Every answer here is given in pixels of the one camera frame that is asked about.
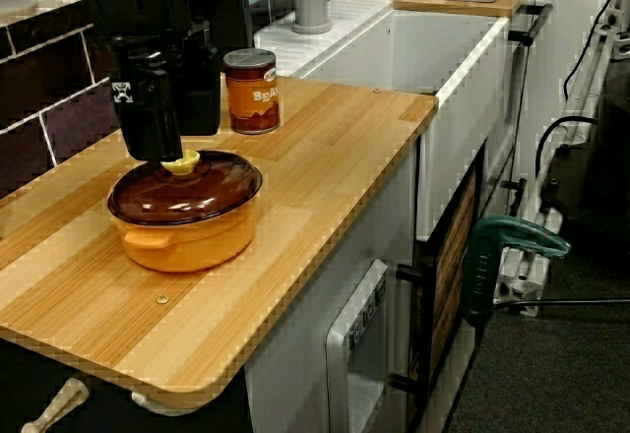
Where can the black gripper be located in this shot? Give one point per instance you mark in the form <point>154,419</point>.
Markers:
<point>143,5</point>

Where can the orange beans can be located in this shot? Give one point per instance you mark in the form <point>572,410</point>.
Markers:
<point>251,103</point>

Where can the brown lid with yellow knob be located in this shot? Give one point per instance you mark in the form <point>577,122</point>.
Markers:
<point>211,192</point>

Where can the orange plastic pot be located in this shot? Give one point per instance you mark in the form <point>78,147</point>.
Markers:
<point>197,251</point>

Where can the white toy sink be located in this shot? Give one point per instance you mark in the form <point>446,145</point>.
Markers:
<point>364,44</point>

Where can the white toy kitchen cabinet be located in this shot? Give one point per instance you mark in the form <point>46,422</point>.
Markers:
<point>295,334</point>

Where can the grey dispenser panel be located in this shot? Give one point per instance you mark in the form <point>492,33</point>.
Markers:
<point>364,325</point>

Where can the white peg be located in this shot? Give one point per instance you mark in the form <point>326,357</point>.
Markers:
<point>59,401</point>

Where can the wood pattern cabinet door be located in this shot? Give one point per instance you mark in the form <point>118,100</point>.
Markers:
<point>455,256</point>

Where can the green clamp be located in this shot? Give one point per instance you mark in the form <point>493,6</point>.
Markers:
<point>480,275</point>

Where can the silver aluminium extrusion frame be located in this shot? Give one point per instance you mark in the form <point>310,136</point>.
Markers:
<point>526,283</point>

